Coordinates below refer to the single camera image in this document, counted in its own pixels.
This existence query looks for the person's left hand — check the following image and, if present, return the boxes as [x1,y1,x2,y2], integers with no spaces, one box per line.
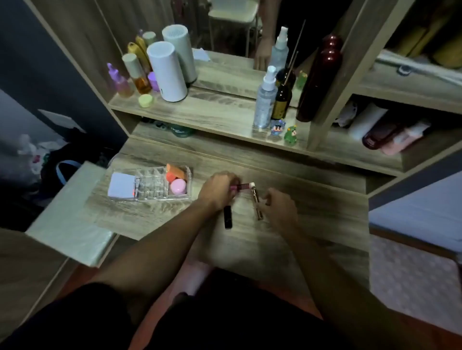
[198,171,242,212]

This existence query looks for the person's right hand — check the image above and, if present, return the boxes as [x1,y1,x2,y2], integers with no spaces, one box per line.
[257,188,300,236]

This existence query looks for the person's right forearm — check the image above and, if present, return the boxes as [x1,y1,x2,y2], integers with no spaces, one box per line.
[281,229,408,350]

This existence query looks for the person's left forearm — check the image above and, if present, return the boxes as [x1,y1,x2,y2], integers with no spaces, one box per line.
[85,200,221,318]

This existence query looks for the gold lipstick tube white cap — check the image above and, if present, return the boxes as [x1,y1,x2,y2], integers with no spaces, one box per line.
[249,182,263,221]

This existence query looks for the wooden vanity desk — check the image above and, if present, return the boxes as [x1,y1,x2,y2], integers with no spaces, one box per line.
[22,0,462,300]

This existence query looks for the orange makeup sponge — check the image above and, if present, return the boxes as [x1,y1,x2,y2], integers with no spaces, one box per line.
[166,164,187,180]

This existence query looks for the small green cartoon figurine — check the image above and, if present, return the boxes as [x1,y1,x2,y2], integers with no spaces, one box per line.
[283,125,299,146]

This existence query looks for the clear acrylic organizer tray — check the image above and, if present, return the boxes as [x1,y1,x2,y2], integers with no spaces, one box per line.
[108,164,193,203]

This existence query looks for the clear spray bottle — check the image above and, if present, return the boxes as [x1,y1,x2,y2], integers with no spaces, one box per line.
[253,65,278,130]

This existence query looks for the dark reed diffuser bottle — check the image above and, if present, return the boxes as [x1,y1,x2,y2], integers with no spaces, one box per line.
[271,50,299,121]

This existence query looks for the white square box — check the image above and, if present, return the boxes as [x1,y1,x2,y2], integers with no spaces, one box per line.
[108,172,136,199]

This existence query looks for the black shorts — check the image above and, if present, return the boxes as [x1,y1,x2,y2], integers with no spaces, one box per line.
[0,268,356,350]

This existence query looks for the white cylindrical appliance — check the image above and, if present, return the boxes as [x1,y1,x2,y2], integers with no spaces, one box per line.
[147,41,188,103]

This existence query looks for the dark red lying bottle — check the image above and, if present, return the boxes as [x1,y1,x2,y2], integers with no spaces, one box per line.
[362,122,402,150]

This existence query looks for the tall dark red bottle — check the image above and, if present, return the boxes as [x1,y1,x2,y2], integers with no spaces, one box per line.
[295,34,344,123]

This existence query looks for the amber bottle beige cap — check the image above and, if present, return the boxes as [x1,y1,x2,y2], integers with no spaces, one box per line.
[122,53,152,95]

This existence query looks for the purple dropper bottle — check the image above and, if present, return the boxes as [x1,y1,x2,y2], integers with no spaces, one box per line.
[107,63,134,98]

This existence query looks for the pink lying bottle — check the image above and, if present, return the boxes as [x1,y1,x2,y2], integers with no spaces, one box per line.
[380,122,431,156]

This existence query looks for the bed with grey sheet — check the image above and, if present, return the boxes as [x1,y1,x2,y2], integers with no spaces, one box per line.
[368,172,462,255]

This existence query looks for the yellow pump bottle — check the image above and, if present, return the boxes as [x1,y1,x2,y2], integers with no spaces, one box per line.
[127,42,151,74]

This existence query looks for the white padded stool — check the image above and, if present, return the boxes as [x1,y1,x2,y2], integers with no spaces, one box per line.
[25,161,117,268]

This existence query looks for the bag with blue handle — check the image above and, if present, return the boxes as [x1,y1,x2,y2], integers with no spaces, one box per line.
[39,159,84,197]

